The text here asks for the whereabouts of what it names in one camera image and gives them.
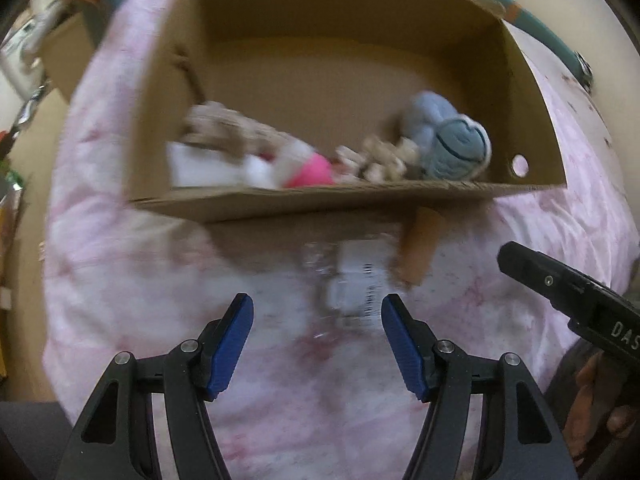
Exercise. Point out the teal headboard cushion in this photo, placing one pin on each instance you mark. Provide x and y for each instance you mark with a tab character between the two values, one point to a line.
527	22

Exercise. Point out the orange brown tube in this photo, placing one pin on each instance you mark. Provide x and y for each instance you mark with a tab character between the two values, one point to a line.
418	243

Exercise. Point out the open cardboard box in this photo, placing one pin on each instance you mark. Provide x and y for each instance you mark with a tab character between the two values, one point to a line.
515	167

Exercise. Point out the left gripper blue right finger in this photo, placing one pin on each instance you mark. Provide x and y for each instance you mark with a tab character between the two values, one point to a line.
519	437

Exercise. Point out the blue plush slipper toy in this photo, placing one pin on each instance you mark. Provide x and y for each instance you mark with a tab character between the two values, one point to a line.
451	145

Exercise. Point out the white labelled plastic packet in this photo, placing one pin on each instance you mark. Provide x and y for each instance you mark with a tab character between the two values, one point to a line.
351	278

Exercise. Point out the pink bow quilt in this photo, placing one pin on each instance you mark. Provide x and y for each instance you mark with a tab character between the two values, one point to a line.
311	398

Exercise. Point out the cream scrunchie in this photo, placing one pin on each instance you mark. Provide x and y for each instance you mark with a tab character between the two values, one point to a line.
377	162

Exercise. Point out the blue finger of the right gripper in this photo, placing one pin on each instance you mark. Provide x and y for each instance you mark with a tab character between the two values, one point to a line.
565	287

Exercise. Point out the white sock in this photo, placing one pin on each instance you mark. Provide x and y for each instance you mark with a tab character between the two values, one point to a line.
192	167

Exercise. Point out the person right hand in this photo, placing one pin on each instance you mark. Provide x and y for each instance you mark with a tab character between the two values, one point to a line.
605	410

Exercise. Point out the cardboard bedside box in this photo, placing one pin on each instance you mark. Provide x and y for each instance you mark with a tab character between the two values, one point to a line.
66	52

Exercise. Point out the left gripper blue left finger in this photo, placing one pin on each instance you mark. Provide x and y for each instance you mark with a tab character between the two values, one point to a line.
114	436

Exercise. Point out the grey trouser knee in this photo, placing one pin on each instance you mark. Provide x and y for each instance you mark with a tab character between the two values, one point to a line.
33	439

